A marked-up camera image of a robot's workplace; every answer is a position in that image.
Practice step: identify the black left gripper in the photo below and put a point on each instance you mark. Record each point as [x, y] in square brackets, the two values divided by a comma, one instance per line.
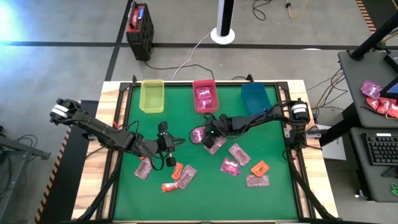
[164, 142]

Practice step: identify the pale pink candy pack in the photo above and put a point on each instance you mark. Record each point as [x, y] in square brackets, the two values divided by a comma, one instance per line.
[257, 180]
[239, 154]
[187, 176]
[217, 145]
[143, 169]

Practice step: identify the black slanted pole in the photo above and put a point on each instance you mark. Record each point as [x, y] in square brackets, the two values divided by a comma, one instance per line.
[376, 35]

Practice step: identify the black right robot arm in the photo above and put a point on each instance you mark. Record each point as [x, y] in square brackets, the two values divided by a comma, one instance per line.
[248, 119]

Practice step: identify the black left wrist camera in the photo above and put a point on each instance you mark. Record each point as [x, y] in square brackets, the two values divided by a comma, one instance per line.
[170, 162]

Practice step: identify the red plastic bin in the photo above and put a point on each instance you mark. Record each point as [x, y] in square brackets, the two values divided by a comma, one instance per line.
[205, 110]

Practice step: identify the grey side desk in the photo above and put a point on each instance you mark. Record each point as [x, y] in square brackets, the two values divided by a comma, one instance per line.
[360, 93]

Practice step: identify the black keyboard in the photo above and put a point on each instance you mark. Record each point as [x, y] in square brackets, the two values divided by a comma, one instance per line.
[384, 149]

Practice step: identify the blue plastic bin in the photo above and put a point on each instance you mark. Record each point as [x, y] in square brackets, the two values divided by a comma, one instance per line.
[253, 98]

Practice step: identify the grey metal stand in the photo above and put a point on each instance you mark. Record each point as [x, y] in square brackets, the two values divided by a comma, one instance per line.
[25, 148]

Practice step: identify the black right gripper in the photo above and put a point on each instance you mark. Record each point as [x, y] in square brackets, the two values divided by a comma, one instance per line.
[217, 126]

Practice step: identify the purple candy bag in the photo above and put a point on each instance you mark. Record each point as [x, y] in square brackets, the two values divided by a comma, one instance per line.
[371, 89]

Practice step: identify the black desk device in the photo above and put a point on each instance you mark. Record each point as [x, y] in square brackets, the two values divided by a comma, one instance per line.
[392, 62]

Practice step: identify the red candy bag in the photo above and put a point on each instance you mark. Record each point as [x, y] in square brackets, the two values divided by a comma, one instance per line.
[372, 102]
[394, 111]
[385, 106]

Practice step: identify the yellow plastic bin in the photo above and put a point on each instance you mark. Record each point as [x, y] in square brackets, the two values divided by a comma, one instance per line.
[151, 99]

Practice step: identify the blue white small item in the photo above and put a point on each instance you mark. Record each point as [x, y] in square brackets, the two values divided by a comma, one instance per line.
[140, 13]

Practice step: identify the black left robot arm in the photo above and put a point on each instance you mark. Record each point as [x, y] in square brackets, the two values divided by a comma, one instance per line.
[102, 132]

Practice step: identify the green small item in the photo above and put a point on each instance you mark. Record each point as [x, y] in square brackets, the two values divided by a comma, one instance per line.
[395, 189]

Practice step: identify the white black pole stand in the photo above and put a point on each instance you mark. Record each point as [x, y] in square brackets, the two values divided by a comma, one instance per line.
[222, 39]

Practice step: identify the black metal table frame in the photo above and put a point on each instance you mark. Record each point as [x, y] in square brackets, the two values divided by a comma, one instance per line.
[123, 86]

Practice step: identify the blue screen tablet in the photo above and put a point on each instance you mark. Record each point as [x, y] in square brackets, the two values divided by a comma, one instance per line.
[392, 88]

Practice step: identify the magenta candy pack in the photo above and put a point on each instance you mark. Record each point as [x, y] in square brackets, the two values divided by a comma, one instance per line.
[198, 135]
[203, 104]
[230, 167]
[204, 92]

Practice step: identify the black platform with striped edge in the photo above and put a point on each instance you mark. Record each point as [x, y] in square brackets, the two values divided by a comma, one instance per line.
[68, 174]

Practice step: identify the red flat pack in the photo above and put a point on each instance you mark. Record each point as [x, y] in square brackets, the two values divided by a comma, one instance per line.
[133, 19]

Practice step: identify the green table mat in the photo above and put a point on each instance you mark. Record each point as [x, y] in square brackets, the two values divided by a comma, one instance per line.
[211, 202]

